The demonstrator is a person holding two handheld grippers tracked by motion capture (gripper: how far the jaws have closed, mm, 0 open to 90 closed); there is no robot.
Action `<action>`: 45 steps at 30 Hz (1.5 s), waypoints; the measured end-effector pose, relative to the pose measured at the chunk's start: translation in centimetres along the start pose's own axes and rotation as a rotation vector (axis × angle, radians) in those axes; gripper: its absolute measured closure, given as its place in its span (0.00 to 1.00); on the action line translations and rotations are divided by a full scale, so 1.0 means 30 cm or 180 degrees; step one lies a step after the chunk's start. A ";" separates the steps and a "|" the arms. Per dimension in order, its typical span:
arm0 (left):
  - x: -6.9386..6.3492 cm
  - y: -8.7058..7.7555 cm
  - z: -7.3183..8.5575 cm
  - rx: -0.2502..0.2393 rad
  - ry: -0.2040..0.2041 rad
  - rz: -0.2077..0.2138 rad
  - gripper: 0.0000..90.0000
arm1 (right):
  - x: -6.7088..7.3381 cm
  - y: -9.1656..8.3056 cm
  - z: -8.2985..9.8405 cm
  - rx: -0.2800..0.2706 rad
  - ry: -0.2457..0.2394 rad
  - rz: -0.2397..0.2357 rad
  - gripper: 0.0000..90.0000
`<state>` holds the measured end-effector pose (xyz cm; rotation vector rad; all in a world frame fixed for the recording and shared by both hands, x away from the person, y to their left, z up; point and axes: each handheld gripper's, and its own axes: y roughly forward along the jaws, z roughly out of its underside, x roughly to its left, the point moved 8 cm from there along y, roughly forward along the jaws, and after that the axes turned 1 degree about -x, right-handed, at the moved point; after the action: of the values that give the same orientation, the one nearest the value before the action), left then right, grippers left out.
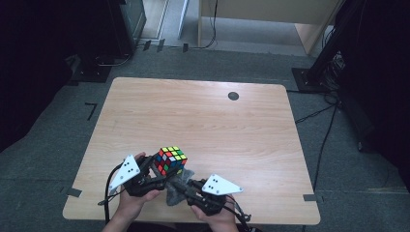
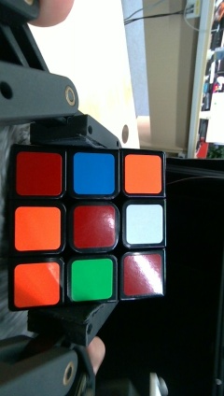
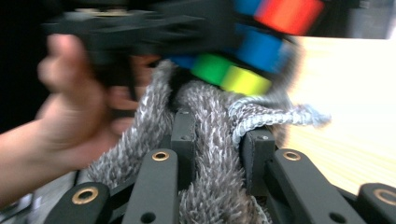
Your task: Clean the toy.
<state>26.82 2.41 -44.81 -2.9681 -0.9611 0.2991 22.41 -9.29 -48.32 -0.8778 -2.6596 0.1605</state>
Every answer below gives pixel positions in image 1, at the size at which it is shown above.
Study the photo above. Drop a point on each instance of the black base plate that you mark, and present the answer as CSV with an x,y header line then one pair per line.
x,y
92,73

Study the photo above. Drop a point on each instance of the round black table grommet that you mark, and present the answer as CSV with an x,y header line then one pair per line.
x,y
233,96

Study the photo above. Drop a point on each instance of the grey cloth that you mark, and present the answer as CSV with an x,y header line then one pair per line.
x,y
175,196

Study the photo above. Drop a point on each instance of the dark curtain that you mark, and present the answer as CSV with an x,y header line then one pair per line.
x,y
386,80
29,64

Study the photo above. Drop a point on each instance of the black metal stand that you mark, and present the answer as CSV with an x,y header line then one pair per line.
x,y
325,54

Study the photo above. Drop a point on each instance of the person's right hand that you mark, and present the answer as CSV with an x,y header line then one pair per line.
x,y
219,218

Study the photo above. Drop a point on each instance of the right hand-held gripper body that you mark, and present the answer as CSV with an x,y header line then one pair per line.
x,y
219,187

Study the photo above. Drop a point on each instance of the black angled floor tape mark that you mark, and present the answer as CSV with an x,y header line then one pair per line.
x,y
93,109

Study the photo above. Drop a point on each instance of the light wooden desk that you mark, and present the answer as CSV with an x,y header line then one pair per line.
x,y
257,9

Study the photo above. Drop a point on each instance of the person's left hand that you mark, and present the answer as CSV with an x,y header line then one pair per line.
x,y
132,206

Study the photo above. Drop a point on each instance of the person's lap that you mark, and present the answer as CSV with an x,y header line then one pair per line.
x,y
174,228

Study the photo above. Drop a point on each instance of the black cabinet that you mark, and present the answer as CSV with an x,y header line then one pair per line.
x,y
109,25

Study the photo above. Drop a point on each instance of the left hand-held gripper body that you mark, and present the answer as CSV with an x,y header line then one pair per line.
x,y
127,172

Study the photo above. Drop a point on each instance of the short black floor tape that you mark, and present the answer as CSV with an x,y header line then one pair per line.
x,y
146,45
185,47
161,45

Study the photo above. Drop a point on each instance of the multicoloured puzzle cube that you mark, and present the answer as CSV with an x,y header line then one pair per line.
x,y
170,159

